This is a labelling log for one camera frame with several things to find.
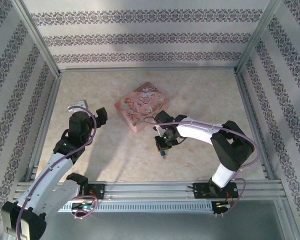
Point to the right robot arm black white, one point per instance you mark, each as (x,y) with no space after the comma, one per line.
(230,150)

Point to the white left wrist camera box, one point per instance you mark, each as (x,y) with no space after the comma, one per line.
(80,103)

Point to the grey metal sheet panel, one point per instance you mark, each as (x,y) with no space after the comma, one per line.
(150,227)

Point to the aluminium frame post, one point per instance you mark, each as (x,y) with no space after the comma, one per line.
(38,37)
(287,220)
(256,37)

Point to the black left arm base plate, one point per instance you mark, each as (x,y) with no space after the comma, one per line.
(100,191)

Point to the key with blue head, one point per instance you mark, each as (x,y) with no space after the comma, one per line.
(163,153)

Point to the long aluminium mounting rail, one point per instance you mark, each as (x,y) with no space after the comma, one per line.
(145,190)

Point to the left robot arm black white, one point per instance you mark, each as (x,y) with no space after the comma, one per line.
(52,190)

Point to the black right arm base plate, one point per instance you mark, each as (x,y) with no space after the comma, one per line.
(200,191)

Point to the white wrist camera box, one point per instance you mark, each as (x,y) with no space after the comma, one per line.
(157,129)
(80,103)

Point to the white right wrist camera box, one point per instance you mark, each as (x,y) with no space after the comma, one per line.
(157,129)

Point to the aluminium table edge rail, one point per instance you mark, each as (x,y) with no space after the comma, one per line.
(50,105)
(248,105)
(145,69)

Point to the pink storybook tin box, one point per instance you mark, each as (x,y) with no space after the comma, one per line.
(140,105)

